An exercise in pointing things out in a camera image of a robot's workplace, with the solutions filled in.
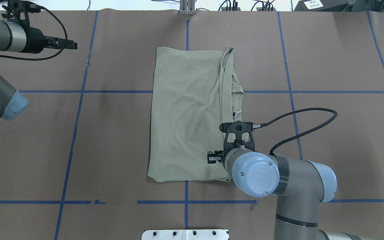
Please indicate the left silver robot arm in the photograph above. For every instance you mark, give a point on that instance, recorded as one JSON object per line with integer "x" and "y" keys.
{"x": 12, "y": 101}

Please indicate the aluminium frame post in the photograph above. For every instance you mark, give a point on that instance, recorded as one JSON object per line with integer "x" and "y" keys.
{"x": 187, "y": 7}

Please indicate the olive green long-sleeve shirt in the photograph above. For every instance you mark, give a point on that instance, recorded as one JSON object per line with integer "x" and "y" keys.
{"x": 193, "y": 93}

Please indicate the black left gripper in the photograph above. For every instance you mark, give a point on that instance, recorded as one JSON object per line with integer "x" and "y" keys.
{"x": 34, "y": 36}

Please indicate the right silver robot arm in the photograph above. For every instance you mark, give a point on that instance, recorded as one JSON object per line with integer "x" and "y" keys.
{"x": 300, "y": 185}

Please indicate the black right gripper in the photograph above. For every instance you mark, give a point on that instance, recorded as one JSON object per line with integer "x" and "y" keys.
{"x": 214, "y": 157}

